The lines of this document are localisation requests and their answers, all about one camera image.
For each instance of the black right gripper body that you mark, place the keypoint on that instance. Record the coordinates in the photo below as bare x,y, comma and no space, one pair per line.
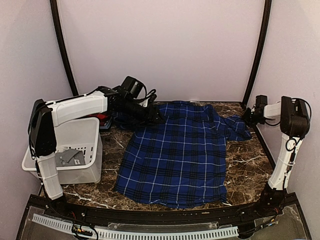
250,118

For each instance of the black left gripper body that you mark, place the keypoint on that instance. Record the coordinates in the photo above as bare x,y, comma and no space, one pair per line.
150,115

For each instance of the blue plaid long sleeve shirt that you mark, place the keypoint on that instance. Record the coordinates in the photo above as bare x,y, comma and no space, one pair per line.
180,163

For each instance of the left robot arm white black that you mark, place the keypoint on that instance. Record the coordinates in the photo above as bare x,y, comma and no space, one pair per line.
46,116

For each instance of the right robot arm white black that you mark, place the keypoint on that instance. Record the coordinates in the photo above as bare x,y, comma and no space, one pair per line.
293,116

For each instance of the red black plaid folded shirt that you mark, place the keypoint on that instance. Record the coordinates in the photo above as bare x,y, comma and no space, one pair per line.
103,117

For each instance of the white plastic laundry basket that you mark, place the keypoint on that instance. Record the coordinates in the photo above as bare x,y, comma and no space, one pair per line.
81,134

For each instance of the grey shirt in basket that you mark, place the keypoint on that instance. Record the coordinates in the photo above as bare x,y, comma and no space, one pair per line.
70,157

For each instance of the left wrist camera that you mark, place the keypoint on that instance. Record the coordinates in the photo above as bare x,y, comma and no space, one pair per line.
149,99

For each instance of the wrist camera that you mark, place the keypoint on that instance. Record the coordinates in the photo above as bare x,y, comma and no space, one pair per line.
260,102
149,99

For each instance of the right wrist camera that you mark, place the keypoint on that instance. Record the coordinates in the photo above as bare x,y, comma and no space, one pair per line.
260,102

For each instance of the black front rail base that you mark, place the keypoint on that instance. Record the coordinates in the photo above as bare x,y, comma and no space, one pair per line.
239,215

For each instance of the white slotted cable duct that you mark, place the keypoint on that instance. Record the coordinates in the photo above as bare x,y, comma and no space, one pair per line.
121,231

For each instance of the black corner frame post right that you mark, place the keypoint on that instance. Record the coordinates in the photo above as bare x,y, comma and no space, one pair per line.
258,53

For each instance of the black corner frame post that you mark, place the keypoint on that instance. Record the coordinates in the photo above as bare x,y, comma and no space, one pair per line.
62,46
258,53

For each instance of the black corner frame post left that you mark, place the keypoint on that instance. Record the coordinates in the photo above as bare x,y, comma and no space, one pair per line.
62,46

